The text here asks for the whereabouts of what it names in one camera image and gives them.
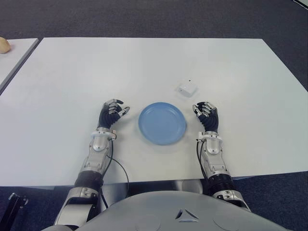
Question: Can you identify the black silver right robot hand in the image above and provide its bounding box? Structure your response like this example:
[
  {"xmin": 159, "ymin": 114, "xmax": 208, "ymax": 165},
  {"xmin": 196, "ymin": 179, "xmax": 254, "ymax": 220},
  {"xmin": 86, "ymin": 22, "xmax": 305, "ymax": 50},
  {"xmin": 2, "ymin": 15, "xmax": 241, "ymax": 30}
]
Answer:
[{"xmin": 192, "ymin": 101, "xmax": 220, "ymax": 133}]

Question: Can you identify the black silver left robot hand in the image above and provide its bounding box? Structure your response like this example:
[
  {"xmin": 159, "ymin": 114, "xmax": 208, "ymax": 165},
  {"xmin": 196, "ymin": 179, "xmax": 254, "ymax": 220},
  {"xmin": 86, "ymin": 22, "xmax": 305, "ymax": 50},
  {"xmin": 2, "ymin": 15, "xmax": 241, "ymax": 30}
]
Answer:
[{"xmin": 97, "ymin": 98, "xmax": 131, "ymax": 129}]

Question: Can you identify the white square charger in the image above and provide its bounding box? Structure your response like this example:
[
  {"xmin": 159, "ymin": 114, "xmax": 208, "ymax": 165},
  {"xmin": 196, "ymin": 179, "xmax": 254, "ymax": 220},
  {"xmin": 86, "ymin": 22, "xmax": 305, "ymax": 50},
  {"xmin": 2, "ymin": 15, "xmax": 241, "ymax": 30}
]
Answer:
[{"xmin": 174, "ymin": 78, "xmax": 198, "ymax": 98}]

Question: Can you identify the blue round plate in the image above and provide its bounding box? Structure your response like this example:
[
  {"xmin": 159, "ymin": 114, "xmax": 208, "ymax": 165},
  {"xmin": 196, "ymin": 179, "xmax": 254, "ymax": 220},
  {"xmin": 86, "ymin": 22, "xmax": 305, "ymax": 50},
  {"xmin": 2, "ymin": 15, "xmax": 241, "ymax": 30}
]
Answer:
[{"xmin": 138, "ymin": 102, "xmax": 187, "ymax": 146}]

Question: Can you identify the grey robot torso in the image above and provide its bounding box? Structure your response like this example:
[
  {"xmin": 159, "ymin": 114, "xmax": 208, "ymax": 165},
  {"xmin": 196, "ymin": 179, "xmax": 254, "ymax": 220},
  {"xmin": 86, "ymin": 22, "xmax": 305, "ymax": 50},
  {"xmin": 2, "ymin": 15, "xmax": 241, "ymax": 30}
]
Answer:
[{"xmin": 47, "ymin": 190, "xmax": 308, "ymax": 231}]

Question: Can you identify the beige round bread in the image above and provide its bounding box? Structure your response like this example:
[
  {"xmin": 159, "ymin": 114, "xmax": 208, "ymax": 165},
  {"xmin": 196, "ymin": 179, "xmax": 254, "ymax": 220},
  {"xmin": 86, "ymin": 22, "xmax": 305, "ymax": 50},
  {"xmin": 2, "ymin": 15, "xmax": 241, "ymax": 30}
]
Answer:
[{"xmin": 0, "ymin": 37, "xmax": 11, "ymax": 54}]

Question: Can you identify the black metal stand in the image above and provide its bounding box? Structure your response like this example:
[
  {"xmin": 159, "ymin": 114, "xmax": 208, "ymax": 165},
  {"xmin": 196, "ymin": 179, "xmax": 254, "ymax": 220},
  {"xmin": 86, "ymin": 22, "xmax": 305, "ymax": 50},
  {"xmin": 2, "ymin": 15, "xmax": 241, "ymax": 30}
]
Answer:
[{"xmin": 0, "ymin": 192, "xmax": 28, "ymax": 231}]

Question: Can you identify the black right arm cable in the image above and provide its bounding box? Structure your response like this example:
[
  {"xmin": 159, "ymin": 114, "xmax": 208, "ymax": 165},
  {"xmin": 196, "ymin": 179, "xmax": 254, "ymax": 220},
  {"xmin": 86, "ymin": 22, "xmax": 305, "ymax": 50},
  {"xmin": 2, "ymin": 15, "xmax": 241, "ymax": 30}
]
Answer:
[{"xmin": 195, "ymin": 138, "xmax": 208, "ymax": 186}]

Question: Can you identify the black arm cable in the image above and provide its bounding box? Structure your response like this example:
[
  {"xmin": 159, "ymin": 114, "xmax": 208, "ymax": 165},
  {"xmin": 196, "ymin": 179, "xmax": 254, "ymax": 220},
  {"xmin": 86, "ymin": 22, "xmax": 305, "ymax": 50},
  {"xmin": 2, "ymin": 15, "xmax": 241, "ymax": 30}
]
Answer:
[
  {"xmin": 100, "ymin": 137, "xmax": 130, "ymax": 208},
  {"xmin": 195, "ymin": 138, "xmax": 208, "ymax": 186}
]

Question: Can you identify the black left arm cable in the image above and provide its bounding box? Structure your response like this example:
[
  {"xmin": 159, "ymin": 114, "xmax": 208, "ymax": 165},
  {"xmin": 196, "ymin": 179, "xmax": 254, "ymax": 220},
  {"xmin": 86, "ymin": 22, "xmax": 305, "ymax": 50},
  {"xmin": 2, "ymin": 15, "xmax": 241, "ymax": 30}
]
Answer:
[{"xmin": 100, "ymin": 137, "xmax": 130, "ymax": 208}]

